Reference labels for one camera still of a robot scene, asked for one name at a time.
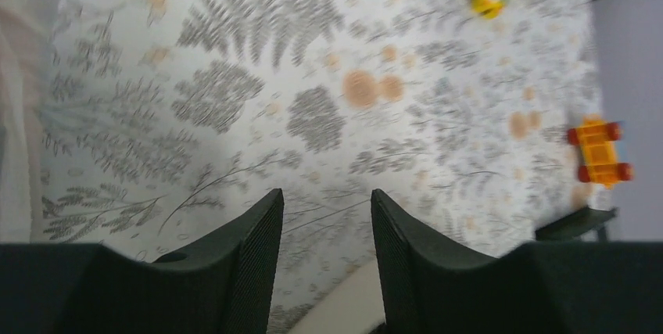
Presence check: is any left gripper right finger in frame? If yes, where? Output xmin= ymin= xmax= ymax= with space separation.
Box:
xmin=371 ymin=189 xmax=662 ymax=333

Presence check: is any floral patterned table mat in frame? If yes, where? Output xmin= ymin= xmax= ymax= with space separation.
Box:
xmin=33 ymin=0 xmax=611 ymax=333

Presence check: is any orange red toy car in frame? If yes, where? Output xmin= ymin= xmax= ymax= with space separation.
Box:
xmin=566 ymin=116 xmax=634 ymax=189

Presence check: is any translucent yellowish plastic bag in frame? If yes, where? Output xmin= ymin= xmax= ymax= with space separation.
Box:
xmin=1 ymin=0 xmax=60 ymax=243

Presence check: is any black white checkerboard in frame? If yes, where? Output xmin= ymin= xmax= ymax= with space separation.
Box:
xmin=535 ymin=206 xmax=618 ymax=242

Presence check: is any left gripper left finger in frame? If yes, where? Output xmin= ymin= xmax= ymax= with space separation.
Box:
xmin=1 ymin=189 xmax=284 ymax=333

